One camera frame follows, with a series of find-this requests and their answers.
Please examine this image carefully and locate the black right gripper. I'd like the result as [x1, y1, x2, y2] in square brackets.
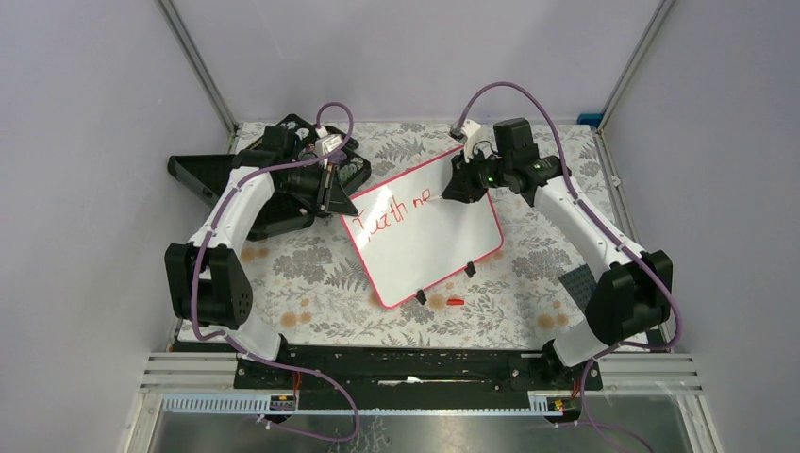
[442, 146, 512, 205]

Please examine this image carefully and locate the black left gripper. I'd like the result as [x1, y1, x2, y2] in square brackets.
[277, 160, 358, 215]

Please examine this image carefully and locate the pink framed whiteboard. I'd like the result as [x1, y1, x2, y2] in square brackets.
[341, 148, 505, 309]

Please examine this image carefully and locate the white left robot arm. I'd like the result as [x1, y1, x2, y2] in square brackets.
[164, 122, 369, 388]

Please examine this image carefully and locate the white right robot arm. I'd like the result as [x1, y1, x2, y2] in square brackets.
[442, 118, 672, 389]

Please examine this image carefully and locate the black open parts case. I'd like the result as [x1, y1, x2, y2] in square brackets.
[166, 112, 373, 243]

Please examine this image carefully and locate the blue block in corner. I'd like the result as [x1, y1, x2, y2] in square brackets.
[576, 113, 604, 128]

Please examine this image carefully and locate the dark grey lego baseplate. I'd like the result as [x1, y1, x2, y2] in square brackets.
[558, 264, 596, 311]

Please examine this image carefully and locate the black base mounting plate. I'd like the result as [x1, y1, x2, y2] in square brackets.
[234, 344, 603, 411]

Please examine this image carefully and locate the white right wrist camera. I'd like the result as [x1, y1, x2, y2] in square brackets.
[449, 119, 482, 163]

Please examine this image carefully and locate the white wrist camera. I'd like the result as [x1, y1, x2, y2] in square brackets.
[449, 119, 482, 163]
[315, 126, 343, 160]

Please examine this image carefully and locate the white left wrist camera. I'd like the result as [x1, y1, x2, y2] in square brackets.
[315, 126, 343, 160]

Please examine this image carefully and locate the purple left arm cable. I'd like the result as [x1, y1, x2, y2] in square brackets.
[189, 102, 363, 442]

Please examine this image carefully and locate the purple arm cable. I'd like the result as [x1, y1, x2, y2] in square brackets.
[189, 102, 363, 442]
[449, 81, 684, 453]

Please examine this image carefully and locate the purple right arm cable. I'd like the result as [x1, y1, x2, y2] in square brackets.
[449, 81, 684, 453]

